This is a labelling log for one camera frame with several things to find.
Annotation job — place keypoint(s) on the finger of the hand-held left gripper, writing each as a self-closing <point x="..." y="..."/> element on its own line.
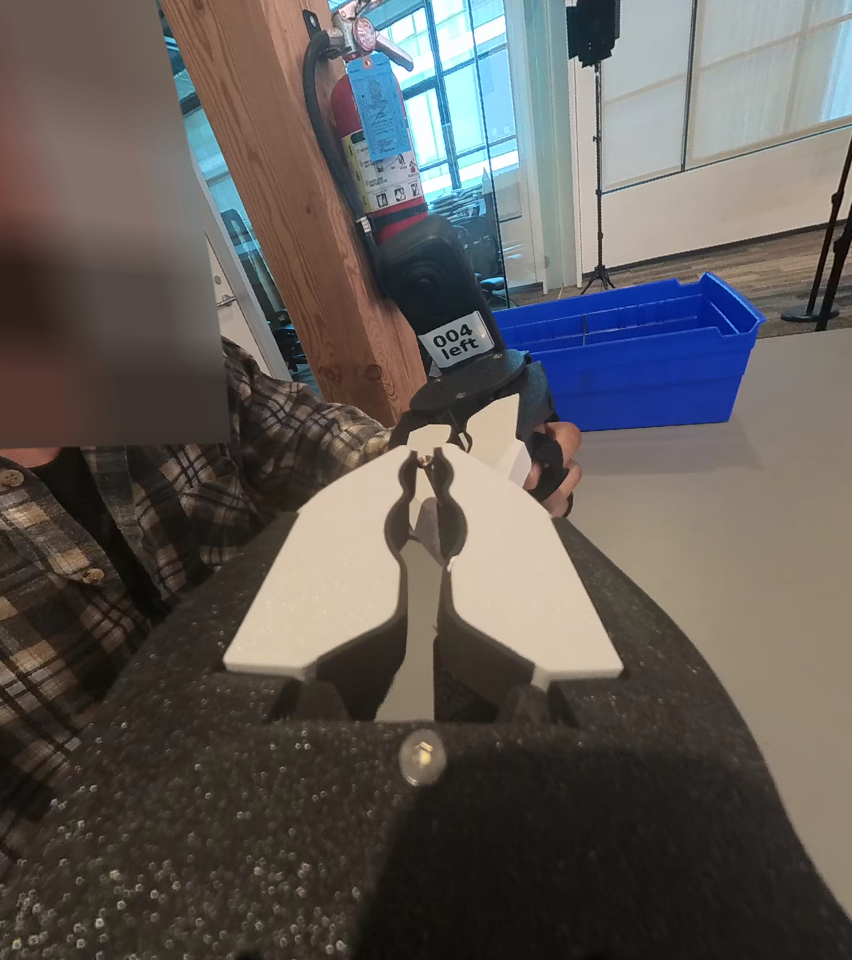
<point x="501" y="435"/>
<point x="429" y="436"/>

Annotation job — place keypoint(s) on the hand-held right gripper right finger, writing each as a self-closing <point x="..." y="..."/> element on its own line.
<point x="523" y="585"/>

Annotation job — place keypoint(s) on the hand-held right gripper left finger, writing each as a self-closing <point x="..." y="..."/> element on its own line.
<point x="321" y="585"/>

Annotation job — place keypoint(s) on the person's left forearm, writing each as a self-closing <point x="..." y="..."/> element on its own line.
<point x="306" y="427"/>

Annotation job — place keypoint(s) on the person's left hand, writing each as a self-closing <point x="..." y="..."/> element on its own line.
<point x="572" y="450"/>

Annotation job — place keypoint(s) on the red fire extinguisher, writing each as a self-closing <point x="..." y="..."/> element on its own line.
<point x="388" y="195"/>

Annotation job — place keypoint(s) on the blue plastic bin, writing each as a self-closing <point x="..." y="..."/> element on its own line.
<point x="620" y="382"/>

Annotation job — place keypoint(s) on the blue inspection tag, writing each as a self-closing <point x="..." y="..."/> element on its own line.
<point x="377" y="105"/>

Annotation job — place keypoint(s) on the black light panel on stand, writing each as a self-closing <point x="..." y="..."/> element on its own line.
<point x="591" y="30"/>

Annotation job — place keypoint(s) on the person's torso in plaid shirt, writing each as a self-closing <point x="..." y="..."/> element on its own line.
<point x="21" y="600"/>

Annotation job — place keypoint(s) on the black tripod stand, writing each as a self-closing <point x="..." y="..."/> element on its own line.
<point x="842" y="195"/>

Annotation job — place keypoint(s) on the wooden post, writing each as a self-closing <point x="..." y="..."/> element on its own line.
<point x="261" y="187"/>

